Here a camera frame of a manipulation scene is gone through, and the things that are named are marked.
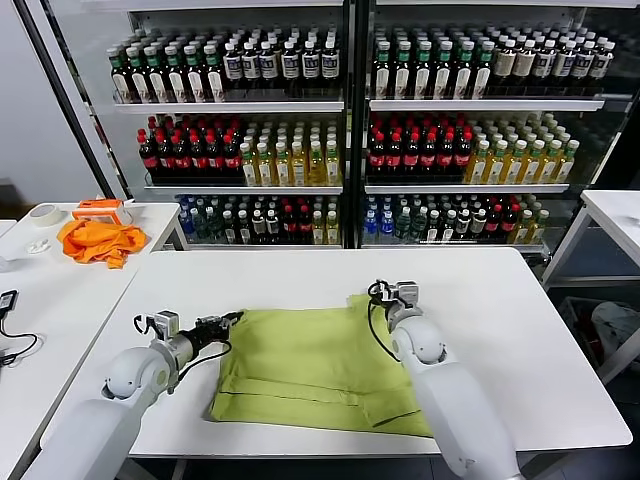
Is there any grey cloth bundle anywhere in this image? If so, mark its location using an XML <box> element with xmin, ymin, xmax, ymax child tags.
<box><xmin>591</xmin><ymin>301</ymin><xmax>640</xmax><ymax>364</ymax></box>

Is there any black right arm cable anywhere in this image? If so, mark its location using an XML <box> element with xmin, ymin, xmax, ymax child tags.
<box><xmin>367</xmin><ymin>280</ymin><xmax>404</xmax><ymax>364</ymax></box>

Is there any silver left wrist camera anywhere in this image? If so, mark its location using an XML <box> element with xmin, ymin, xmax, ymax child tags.
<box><xmin>148</xmin><ymin>310</ymin><xmax>180</xmax><ymax>342</ymax></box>

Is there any black framed glass door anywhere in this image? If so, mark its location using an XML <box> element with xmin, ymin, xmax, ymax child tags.
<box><xmin>13</xmin><ymin>0</ymin><xmax>129</xmax><ymax>202</ymax></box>

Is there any glass drinks display cabinet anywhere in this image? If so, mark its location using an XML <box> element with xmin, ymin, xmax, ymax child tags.
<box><xmin>355</xmin><ymin>0</ymin><xmax>640</xmax><ymax>257</ymax></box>
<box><xmin>43</xmin><ymin>0</ymin><xmax>359</xmax><ymax>251</ymax></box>

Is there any crumpled orange cloth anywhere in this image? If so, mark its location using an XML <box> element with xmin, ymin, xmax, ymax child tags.
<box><xmin>57</xmin><ymin>218</ymin><xmax>149</xmax><ymax>270</ymax></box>

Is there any light green t-shirt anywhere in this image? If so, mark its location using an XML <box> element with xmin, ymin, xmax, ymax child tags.
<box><xmin>207</xmin><ymin>293</ymin><xmax>436</xmax><ymax>439</ymax></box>

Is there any dark drink bottle beige label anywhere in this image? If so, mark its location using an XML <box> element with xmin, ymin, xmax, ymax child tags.
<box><xmin>593</xmin><ymin>41</ymin><xmax>616</xmax><ymax>89</ymax></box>
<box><xmin>493</xmin><ymin>38</ymin><xmax>516</xmax><ymax>89</ymax></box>
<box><xmin>554</xmin><ymin>40</ymin><xmax>577</xmax><ymax>89</ymax></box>
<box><xmin>513</xmin><ymin>38</ymin><xmax>536</xmax><ymax>89</ymax></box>

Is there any black red left gripper cable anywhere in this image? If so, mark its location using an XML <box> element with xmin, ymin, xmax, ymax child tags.
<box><xmin>177</xmin><ymin>339</ymin><xmax>234</xmax><ymax>382</ymax></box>

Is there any black adapter cable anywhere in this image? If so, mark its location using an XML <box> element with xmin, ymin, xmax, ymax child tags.
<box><xmin>0</xmin><ymin>312</ymin><xmax>40</xmax><ymax>369</ymax></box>

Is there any small red cap cola bottle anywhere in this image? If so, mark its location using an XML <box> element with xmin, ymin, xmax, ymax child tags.
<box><xmin>297</xmin><ymin>200</ymin><xmax>314</xmax><ymax>244</ymax></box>
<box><xmin>485</xmin><ymin>203</ymin><xmax>503</xmax><ymax>240</ymax></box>
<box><xmin>500</xmin><ymin>203</ymin><xmax>518</xmax><ymax>240</ymax></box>
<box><xmin>281</xmin><ymin>200</ymin><xmax>299</xmax><ymax>244</ymax></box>

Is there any dark drink bottle blue label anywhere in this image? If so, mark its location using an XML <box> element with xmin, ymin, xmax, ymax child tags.
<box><xmin>222</xmin><ymin>41</ymin><xmax>242</xmax><ymax>92</ymax></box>
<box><xmin>279</xmin><ymin>41</ymin><xmax>300</xmax><ymax>92</ymax></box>
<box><xmin>574</xmin><ymin>41</ymin><xmax>596</xmax><ymax>89</ymax></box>
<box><xmin>240</xmin><ymin>41</ymin><xmax>261</xmax><ymax>92</ymax></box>
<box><xmin>319</xmin><ymin>40</ymin><xmax>340</xmax><ymax>92</ymax></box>
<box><xmin>259</xmin><ymin>41</ymin><xmax>279</xmax><ymax>92</ymax></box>
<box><xmin>299</xmin><ymin>40</ymin><xmax>320</xmax><ymax>92</ymax></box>
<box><xmin>534</xmin><ymin>38</ymin><xmax>556</xmax><ymax>89</ymax></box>

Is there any dark tea bottle green cap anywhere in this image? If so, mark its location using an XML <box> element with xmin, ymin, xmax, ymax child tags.
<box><xmin>394</xmin><ymin>41</ymin><xmax>415</xmax><ymax>99</ymax></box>
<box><xmin>163</xmin><ymin>45</ymin><xmax>186</xmax><ymax>104</ymax></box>
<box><xmin>109</xmin><ymin>46</ymin><xmax>132</xmax><ymax>104</ymax></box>
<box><xmin>144</xmin><ymin>45</ymin><xmax>167</xmax><ymax>104</ymax></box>
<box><xmin>455</xmin><ymin>41</ymin><xmax>475</xmax><ymax>99</ymax></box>
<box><xmin>474</xmin><ymin>41</ymin><xmax>495</xmax><ymax>99</ymax></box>
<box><xmin>414</xmin><ymin>41</ymin><xmax>435</xmax><ymax>99</ymax></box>
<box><xmin>125</xmin><ymin>46</ymin><xmax>150</xmax><ymax>104</ymax></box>
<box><xmin>374</xmin><ymin>41</ymin><xmax>395</xmax><ymax>99</ymax></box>
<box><xmin>434</xmin><ymin>41</ymin><xmax>455</xmax><ymax>99</ymax></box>
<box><xmin>183</xmin><ymin>44</ymin><xmax>205</xmax><ymax>104</ymax></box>
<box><xmin>203</xmin><ymin>44</ymin><xmax>225</xmax><ymax>103</ymax></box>

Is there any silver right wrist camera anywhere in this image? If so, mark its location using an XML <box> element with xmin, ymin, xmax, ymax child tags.
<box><xmin>384</xmin><ymin>281</ymin><xmax>421</xmax><ymax>311</ymax></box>

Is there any yellow tea bottle green label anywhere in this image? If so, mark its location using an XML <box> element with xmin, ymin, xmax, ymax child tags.
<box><xmin>308</xmin><ymin>141</ymin><xmax>327</xmax><ymax>188</ymax></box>
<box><xmin>464</xmin><ymin>140</ymin><xmax>491</xmax><ymax>186</ymax></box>
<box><xmin>240</xmin><ymin>142</ymin><xmax>258</xmax><ymax>188</ymax></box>
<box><xmin>256</xmin><ymin>142</ymin><xmax>276</xmax><ymax>188</ymax></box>
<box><xmin>501</xmin><ymin>140</ymin><xmax>527</xmax><ymax>186</ymax></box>
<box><xmin>274</xmin><ymin>142</ymin><xmax>292</xmax><ymax>188</ymax></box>
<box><xmin>325</xmin><ymin>141</ymin><xmax>343</xmax><ymax>188</ymax></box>
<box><xmin>519</xmin><ymin>140</ymin><xmax>545</xmax><ymax>186</ymax></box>
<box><xmin>553</xmin><ymin>140</ymin><xmax>581</xmax><ymax>186</ymax></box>
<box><xmin>290</xmin><ymin>141</ymin><xmax>309</xmax><ymax>188</ymax></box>
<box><xmin>483</xmin><ymin>140</ymin><xmax>509</xmax><ymax>186</ymax></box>
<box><xmin>537</xmin><ymin>140</ymin><xmax>563</xmax><ymax>186</ymax></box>

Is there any beige masking tape roll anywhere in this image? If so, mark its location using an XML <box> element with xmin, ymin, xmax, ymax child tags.
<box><xmin>28</xmin><ymin>202</ymin><xmax>68</xmax><ymax>229</ymax></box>

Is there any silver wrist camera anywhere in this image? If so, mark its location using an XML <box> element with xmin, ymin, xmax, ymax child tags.
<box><xmin>384</xmin><ymin>281</ymin><xmax>421</xmax><ymax>311</ymax></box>
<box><xmin>148</xmin><ymin>310</ymin><xmax>180</xmax><ymax>342</ymax></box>

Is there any orange white box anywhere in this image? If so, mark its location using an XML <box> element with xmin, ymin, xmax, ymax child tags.
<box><xmin>72</xmin><ymin>198</ymin><xmax>135</xmax><ymax>226</ymax></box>

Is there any white side table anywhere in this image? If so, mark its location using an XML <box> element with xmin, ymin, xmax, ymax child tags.
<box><xmin>542</xmin><ymin>189</ymin><xmax>640</xmax><ymax>290</ymax></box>
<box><xmin>0</xmin><ymin>201</ymin><xmax>190</xmax><ymax>274</ymax></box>
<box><xmin>0</xmin><ymin>248</ymin><xmax>144</xmax><ymax>480</ymax></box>

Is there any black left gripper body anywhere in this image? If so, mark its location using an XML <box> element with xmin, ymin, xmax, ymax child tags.
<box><xmin>192</xmin><ymin>315</ymin><xmax>229</xmax><ymax>349</ymax></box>

